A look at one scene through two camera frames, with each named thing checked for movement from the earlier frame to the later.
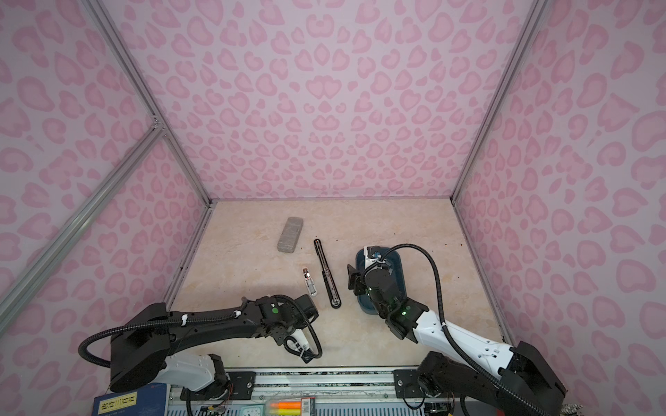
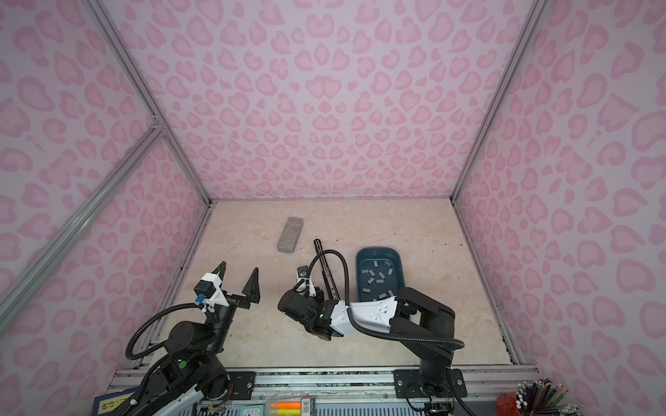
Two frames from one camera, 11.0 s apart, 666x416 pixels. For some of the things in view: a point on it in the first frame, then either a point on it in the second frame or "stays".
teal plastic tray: x=397 y=264 stays
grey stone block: x=290 y=235 stays
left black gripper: x=308 y=323 → x=249 y=297
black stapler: x=329 y=283 stays
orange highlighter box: x=303 y=406 stays
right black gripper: x=356 y=279 → x=319 y=295
